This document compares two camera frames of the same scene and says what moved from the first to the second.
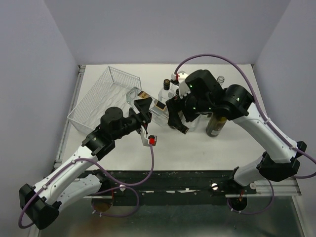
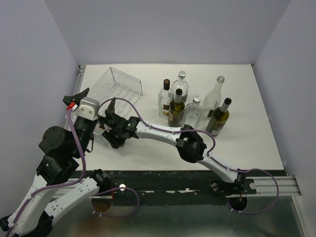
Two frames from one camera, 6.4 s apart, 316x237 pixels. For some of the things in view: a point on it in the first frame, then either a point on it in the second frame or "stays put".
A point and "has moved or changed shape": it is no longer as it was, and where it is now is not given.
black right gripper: x=176 y=104 -> x=107 y=135
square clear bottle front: x=159 y=112 has moved or changed shape
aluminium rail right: x=289 y=187 stays put
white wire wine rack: x=109 y=90 stays put
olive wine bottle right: x=215 y=125 stays put
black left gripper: x=143 y=118 -> x=70 y=98
